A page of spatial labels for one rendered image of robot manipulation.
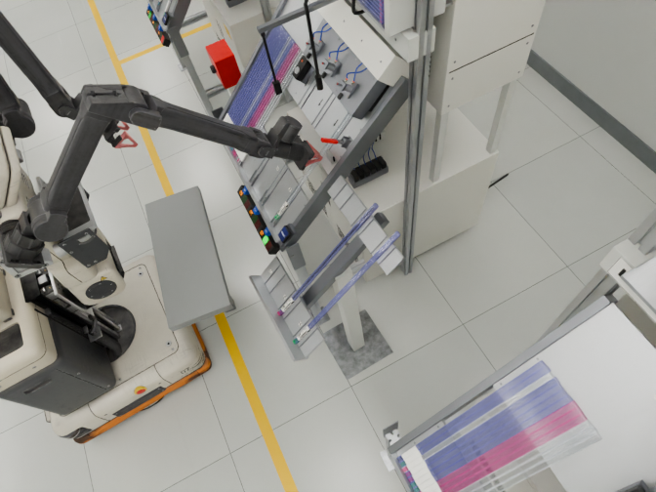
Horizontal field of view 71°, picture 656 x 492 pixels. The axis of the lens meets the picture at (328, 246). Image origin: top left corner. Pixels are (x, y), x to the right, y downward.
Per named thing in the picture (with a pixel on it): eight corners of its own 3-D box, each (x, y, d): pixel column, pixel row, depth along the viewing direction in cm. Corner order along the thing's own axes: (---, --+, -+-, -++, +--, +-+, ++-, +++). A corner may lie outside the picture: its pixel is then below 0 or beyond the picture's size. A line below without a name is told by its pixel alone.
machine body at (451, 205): (366, 287, 233) (358, 223, 179) (307, 190, 266) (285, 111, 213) (475, 230, 241) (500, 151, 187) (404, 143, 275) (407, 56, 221)
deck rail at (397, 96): (293, 247, 170) (279, 247, 166) (290, 243, 171) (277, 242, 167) (418, 85, 134) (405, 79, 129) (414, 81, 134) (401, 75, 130)
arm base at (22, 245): (-3, 232, 121) (5, 266, 116) (8, 211, 118) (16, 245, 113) (33, 236, 128) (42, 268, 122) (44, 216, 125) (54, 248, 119)
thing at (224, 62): (250, 181, 275) (203, 75, 207) (235, 154, 287) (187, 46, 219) (286, 163, 278) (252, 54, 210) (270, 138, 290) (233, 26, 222)
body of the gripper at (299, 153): (301, 135, 149) (283, 130, 144) (314, 155, 144) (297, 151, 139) (290, 150, 152) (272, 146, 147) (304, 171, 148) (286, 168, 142)
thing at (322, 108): (348, 166, 151) (338, 163, 148) (269, 55, 183) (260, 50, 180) (413, 81, 134) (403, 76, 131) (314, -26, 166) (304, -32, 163)
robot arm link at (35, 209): (16, 224, 119) (20, 238, 116) (30, 194, 115) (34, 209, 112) (55, 228, 126) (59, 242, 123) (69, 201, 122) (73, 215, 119)
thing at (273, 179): (287, 240, 169) (280, 240, 167) (225, 127, 201) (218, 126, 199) (314, 204, 159) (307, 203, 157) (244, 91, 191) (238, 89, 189)
